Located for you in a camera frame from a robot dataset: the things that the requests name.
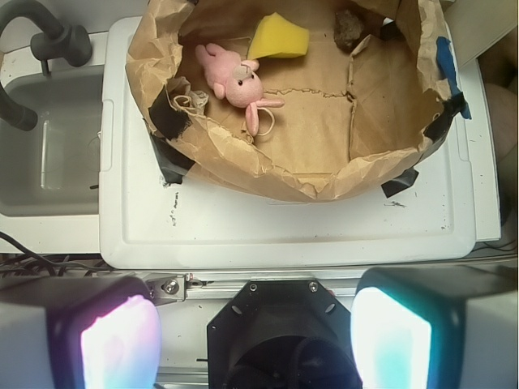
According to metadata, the black faucet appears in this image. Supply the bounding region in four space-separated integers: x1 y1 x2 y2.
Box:
1 1 92 131

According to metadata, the yellow green sponge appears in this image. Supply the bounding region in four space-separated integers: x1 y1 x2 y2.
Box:
247 12 310 59

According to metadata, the aluminium extrusion rail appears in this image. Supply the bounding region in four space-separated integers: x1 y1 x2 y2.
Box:
144 271 366 303

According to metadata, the blue tape strip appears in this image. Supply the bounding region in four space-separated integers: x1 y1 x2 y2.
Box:
436 36 463 97

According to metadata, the brown paper bag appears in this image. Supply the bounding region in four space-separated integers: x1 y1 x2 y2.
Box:
126 1 464 203

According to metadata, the grey sink basin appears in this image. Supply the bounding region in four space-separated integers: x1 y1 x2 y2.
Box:
1 66 104 217

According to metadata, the pink plush bunny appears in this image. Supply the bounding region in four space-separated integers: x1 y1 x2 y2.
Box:
195 43 285 138

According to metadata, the silver corner bracket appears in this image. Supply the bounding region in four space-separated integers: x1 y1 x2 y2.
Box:
144 275 187 306

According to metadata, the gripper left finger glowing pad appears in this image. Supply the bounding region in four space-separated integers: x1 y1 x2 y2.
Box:
1 276 161 388

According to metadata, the brown rock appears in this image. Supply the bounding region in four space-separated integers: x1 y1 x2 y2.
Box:
333 10 365 53

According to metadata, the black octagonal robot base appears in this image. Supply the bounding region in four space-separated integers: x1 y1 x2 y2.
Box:
207 280 362 388

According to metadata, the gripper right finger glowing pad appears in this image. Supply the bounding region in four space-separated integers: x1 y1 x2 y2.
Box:
350 265 518 388

